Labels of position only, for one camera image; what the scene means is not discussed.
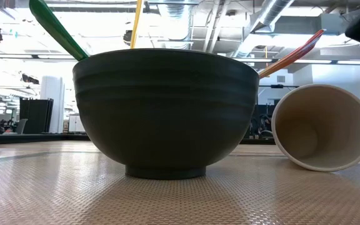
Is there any orange-handled metal fork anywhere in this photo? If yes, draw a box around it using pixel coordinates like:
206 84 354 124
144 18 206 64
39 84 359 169
257 29 326 79

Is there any white paper cup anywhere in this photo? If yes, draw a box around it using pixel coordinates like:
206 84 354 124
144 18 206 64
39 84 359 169
271 83 360 173

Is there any black bowl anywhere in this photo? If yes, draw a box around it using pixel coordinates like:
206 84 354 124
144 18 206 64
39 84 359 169
72 48 260 181

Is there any yellow chopstick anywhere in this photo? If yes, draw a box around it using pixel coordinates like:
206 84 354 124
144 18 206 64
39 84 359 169
129 0 144 50

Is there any green-handled metal spoon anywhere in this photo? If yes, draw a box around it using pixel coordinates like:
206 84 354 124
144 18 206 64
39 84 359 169
29 0 89 62

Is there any tan silicone baking mat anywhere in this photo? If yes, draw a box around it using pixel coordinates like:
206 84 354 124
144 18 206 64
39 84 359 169
0 151 360 225

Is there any white cabinet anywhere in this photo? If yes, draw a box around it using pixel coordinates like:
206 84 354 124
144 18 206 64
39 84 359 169
68 114 86 133

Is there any white structural column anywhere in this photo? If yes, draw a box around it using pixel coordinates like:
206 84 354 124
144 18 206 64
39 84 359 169
40 76 66 134

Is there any grey office chair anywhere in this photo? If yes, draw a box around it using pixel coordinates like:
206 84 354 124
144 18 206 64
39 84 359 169
15 118 28 135

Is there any silver spiral air duct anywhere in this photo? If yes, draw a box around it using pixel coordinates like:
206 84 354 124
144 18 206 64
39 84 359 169
232 0 295 59
159 2 196 51

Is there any black gantry frame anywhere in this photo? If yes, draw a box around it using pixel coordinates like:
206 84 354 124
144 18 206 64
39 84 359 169
257 84 300 90

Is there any black hanging camera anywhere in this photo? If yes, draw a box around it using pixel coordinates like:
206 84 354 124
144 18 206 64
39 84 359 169
122 29 134 46

